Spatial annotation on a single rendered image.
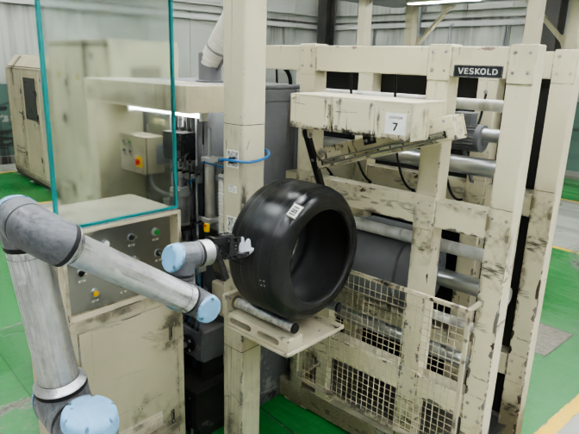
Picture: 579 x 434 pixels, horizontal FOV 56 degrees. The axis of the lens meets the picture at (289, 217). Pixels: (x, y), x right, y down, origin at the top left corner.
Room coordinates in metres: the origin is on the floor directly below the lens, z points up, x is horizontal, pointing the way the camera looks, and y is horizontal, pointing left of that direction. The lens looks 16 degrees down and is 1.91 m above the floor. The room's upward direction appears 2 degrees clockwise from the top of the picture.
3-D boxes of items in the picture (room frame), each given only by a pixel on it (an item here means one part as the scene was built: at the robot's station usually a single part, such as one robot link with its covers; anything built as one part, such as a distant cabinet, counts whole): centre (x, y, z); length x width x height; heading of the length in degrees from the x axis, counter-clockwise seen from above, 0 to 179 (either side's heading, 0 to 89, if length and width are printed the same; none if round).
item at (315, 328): (2.18, 0.00, 0.80); 0.37 x 0.36 x 0.02; 138
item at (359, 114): (2.32, -0.29, 1.71); 0.61 x 0.25 x 0.15; 48
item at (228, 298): (2.30, 0.13, 0.90); 0.40 x 0.03 x 0.10; 138
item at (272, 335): (2.08, 0.09, 0.84); 0.36 x 0.09 x 0.06; 48
